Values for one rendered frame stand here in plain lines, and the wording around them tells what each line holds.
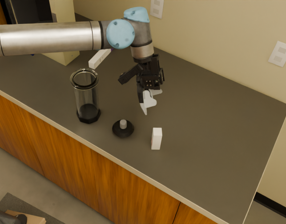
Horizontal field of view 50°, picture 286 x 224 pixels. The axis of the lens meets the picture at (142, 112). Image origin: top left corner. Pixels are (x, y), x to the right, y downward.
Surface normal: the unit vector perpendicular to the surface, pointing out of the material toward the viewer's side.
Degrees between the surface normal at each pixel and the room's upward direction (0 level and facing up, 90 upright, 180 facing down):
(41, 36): 49
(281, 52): 90
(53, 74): 0
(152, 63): 75
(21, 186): 0
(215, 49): 90
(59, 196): 0
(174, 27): 90
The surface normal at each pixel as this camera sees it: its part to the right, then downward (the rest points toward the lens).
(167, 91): 0.06, -0.64
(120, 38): 0.30, 0.22
